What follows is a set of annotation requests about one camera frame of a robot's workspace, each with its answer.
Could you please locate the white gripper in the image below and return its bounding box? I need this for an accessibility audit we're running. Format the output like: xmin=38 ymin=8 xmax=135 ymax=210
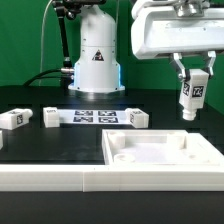
xmin=131 ymin=0 xmax=224 ymax=81

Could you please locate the white square table top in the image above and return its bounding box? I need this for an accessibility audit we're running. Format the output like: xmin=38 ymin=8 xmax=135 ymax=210
xmin=102 ymin=129 xmax=224 ymax=166

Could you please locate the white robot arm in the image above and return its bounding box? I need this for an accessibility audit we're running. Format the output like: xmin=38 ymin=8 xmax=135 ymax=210
xmin=69 ymin=0 xmax=224 ymax=93

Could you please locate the white marker base sheet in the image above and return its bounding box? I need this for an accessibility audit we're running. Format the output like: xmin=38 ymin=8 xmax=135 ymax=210
xmin=58 ymin=109 xmax=130 ymax=125

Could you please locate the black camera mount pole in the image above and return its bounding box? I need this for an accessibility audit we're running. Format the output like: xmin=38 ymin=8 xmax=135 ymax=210
xmin=52 ymin=0 xmax=107 ymax=68

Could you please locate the white front fence wall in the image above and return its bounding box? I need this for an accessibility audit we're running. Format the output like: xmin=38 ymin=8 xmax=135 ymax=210
xmin=0 ymin=165 xmax=224 ymax=192

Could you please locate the white thin cable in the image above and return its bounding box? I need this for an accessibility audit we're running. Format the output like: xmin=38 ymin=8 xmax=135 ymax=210
xmin=39 ymin=0 xmax=54 ymax=86

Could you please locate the black cable bundle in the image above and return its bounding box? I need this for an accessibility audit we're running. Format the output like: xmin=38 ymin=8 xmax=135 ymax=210
xmin=22 ymin=67 xmax=75 ymax=88

